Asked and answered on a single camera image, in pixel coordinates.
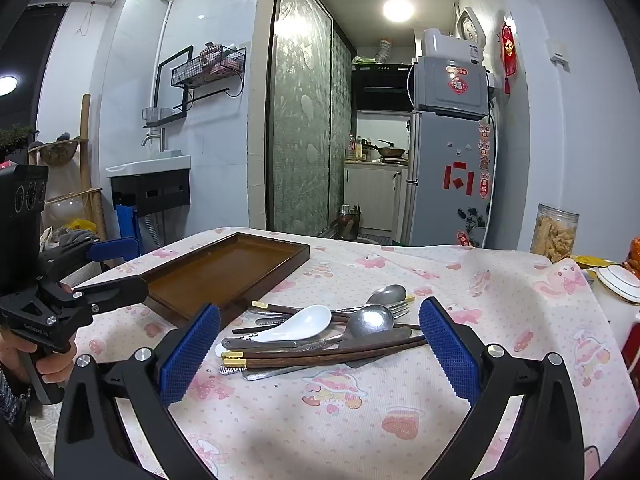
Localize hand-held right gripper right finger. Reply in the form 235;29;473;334
419;297;586;480

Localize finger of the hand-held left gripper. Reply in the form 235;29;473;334
37;236;139;281
72;275;149;313

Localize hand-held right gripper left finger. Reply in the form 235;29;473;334
54;303;222;480

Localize brown wooden tray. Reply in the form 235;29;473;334
136;232;311;333

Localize person's left hand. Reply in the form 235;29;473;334
0;330;79;387

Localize blue plastic crate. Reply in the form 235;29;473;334
116;204;143;261

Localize grey cloth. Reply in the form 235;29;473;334
50;227;101;250

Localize steel fork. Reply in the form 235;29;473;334
330;301;412;321

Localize black sink cabinet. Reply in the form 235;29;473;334
110;169;192;216

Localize large steel spoon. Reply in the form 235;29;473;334
221;304;396;352

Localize small steel spoon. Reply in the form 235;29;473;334
256;284;408;326

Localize white sink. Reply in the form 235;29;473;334
105;155;192;178

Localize steel table knife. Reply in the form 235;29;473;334
242;352;398;382

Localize woven basket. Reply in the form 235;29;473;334
39;140;81;165

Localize white ceramic spoon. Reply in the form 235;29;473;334
255;305;333;343

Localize bamboo rack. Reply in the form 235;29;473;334
27;94;108;241

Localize green potted plant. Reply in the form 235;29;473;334
0;125;39;161

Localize clear snack jar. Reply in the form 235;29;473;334
530;202;580;264

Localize brown trash bin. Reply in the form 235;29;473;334
337;204;362;240

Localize yellow packet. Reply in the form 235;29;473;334
572;255;621;269

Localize white ceramic pot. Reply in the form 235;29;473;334
580;262;640;376

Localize white kitchen cabinet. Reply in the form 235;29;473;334
343;160;403;241

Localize grey refrigerator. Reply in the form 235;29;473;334
405;56;501;248

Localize metal wok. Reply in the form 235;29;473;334
370;140;408;158

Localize dark window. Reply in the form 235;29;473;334
0;2;68;166

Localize frosted glass sliding door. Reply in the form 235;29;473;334
265;0;356;238

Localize black range hood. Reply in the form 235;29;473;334
351;64;415;112

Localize red hanging ornament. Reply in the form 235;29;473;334
501;17;518;95

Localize white kitchen scale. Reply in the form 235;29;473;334
456;7;485;43

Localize round ceiling light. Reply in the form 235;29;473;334
382;0;416;23

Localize black wall shelf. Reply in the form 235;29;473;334
142;46;231;128

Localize black wire wall rack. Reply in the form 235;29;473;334
171;42;248;88

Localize white wall pipe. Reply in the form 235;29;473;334
161;0;177;63

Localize white wall socket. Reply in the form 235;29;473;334
550;42;571;73

